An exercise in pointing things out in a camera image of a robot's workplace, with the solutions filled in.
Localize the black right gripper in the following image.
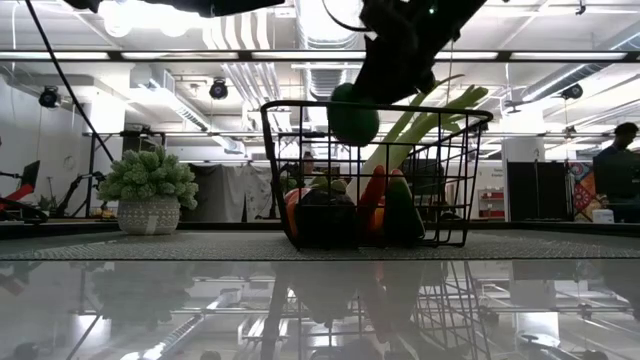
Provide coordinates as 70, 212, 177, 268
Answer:
351, 0, 489, 106

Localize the dark round fruit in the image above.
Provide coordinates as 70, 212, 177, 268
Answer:
293, 190, 360, 250

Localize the overhead light bar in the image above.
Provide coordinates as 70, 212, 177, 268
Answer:
0, 48, 640, 64

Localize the black metal table frame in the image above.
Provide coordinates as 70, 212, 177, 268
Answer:
0, 218, 640, 239

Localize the black partition panel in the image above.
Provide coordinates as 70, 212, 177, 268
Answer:
506, 160, 569, 222

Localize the grey draped cloth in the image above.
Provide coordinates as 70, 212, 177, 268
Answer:
181, 162, 275, 224

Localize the green onion bunch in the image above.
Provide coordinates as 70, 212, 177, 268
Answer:
346, 73, 490, 201

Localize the black wire basket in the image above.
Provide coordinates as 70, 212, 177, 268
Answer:
259, 99, 495, 251

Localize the thin black diagonal rod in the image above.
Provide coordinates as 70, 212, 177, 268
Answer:
23, 0, 116, 164

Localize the red and black equipment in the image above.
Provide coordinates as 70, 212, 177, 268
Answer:
0, 158, 50, 225

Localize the watermelon slice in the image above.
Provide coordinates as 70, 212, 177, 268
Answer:
383, 175, 427, 247

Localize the shelf with red bins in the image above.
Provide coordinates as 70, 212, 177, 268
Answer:
477, 187, 506, 221

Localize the green pear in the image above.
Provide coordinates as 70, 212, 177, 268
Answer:
310, 175, 350, 197

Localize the grey woven placemat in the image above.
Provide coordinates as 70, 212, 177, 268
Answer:
0, 228, 640, 262

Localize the colourful patterned cloth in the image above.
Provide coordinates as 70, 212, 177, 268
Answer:
566, 159, 609, 222

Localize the round orange fruit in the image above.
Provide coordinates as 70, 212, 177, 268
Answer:
283, 186, 312, 240

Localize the potted green succulent plant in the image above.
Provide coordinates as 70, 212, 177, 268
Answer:
96, 146, 200, 237

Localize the person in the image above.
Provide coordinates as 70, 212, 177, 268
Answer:
591, 121, 640, 224
298, 151, 319, 177

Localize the ceiling-mounted camera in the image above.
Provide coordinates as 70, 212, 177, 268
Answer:
38, 85, 62, 110
208, 77, 230, 101
559, 81, 585, 102

